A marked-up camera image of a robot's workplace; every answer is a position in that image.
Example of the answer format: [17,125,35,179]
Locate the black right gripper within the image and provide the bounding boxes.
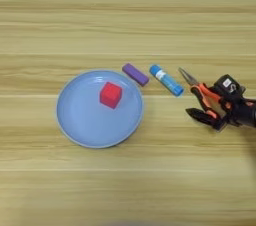
[185,95,256,132]

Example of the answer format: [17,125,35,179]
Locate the blue glue stick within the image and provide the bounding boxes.
[148,64,185,98]

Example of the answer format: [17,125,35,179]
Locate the red cube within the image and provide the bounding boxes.
[99,81,124,110]

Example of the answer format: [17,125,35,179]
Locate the orange black needle-nose pliers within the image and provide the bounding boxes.
[177,66,223,120]

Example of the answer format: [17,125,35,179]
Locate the purple rectangular block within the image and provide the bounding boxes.
[121,62,151,88]

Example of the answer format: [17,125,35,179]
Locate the light blue round plate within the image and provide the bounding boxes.
[55,68,146,150]

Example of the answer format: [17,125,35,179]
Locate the black box with white label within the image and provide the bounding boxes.
[212,73,247,100]

